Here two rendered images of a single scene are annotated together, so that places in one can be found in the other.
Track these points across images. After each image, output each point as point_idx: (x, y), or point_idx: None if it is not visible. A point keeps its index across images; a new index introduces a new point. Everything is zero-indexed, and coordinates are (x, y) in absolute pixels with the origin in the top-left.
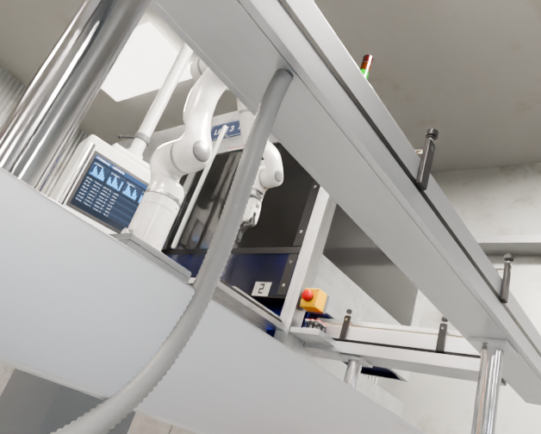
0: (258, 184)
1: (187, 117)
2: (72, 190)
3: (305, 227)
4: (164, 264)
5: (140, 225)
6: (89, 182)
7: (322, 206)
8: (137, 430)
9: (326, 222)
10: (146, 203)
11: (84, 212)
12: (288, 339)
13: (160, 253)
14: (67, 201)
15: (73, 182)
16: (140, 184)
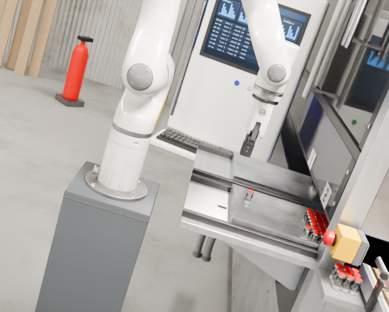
0: (264, 80)
1: (135, 26)
2: (204, 38)
3: (373, 121)
4: (111, 213)
5: (103, 164)
6: (219, 25)
7: None
8: (253, 292)
9: None
10: (108, 138)
11: (219, 59)
12: (315, 281)
13: (103, 203)
14: (200, 50)
15: (196, 33)
16: (280, 12)
